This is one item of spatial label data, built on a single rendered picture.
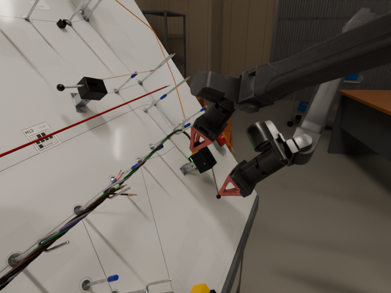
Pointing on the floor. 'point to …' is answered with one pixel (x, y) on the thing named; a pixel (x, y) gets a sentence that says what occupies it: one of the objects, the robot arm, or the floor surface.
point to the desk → (362, 123)
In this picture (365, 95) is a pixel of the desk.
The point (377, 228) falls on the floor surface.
